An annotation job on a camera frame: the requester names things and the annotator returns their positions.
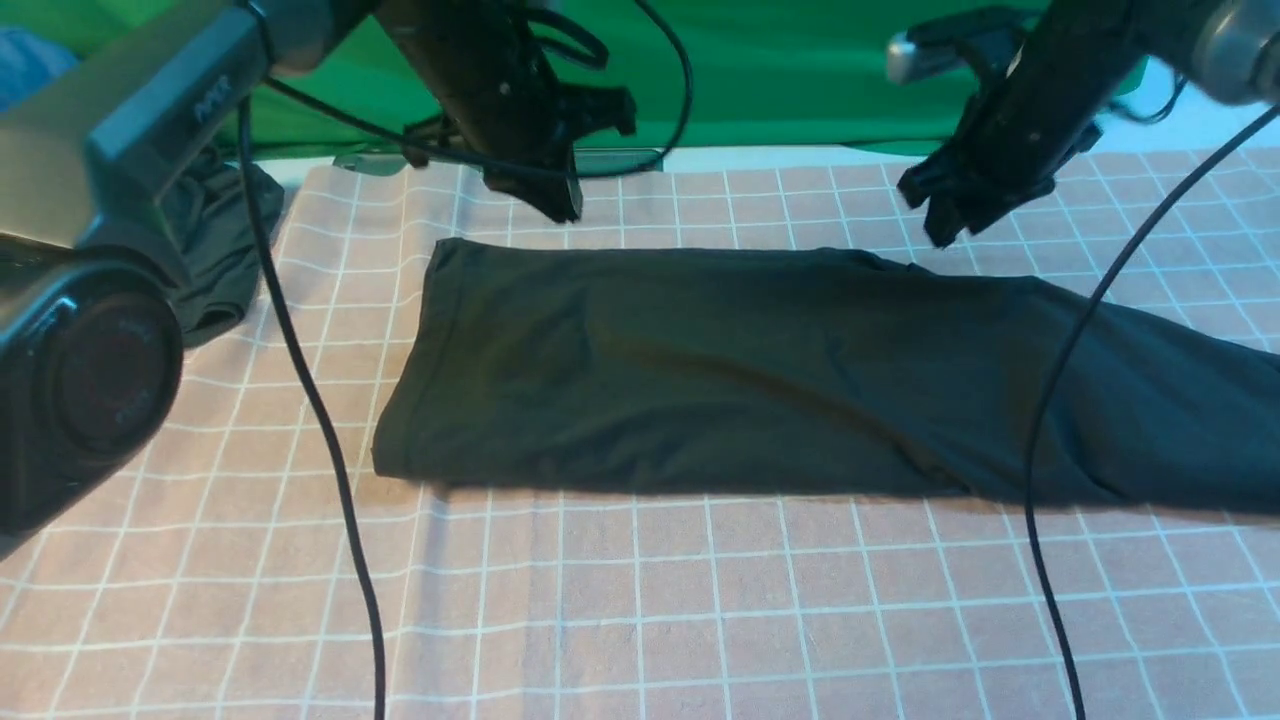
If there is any pink checkered tablecloth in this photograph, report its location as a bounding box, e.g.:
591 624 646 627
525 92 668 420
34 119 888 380
0 147 1280 720

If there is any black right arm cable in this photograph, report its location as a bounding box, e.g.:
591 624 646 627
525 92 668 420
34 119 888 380
1021 100 1280 720

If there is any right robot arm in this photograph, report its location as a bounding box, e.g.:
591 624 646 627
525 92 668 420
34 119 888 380
462 1 1277 247

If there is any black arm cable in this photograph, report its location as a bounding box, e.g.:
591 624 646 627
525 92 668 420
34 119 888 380
1021 100 1280 720
236 0 696 720

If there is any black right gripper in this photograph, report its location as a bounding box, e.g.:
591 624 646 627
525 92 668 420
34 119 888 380
897 1 1148 249

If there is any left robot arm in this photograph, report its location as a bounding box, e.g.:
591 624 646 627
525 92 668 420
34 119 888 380
1 1 636 556

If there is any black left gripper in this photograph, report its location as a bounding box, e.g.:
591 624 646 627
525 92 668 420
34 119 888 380
375 1 637 224

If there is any blue crumpled garment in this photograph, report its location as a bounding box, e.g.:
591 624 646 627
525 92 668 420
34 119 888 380
0 26 81 113

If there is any dark gray crumpled garment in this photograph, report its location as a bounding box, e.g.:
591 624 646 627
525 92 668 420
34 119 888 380
160 146 261 350

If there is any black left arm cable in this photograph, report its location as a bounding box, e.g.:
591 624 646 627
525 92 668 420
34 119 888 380
236 0 696 720

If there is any dark gray long-sleeve shirt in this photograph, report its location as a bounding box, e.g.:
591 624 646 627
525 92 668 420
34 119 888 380
371 238 1279 515

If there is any green backdrop cloth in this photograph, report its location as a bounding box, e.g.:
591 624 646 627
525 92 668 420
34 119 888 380
0 0 1151 161

